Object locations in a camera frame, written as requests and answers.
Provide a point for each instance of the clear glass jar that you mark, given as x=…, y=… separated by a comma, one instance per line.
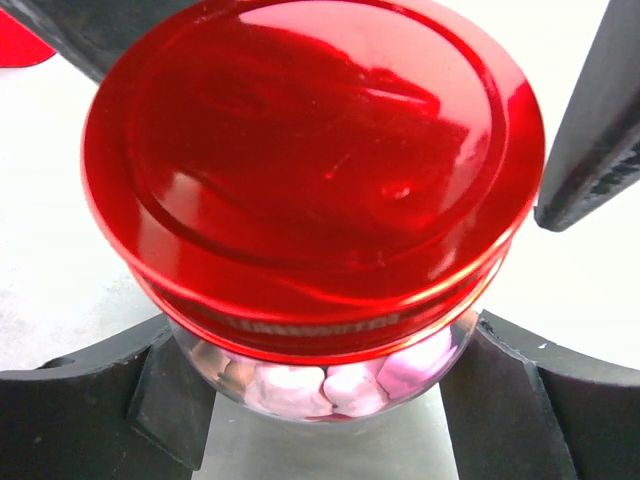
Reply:
x=329, y=394

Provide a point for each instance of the red round lid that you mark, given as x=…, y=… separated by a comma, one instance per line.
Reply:
x=311, y=182

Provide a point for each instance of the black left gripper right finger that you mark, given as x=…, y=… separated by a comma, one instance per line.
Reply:
x=519, y=406

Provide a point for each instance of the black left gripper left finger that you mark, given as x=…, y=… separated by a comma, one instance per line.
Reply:
x=129, y=407

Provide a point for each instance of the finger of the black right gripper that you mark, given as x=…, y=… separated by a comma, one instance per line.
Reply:
x=93, y=34
x=595, y=154

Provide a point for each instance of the red box of lollipops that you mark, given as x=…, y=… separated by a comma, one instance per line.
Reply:
x=20, y=48

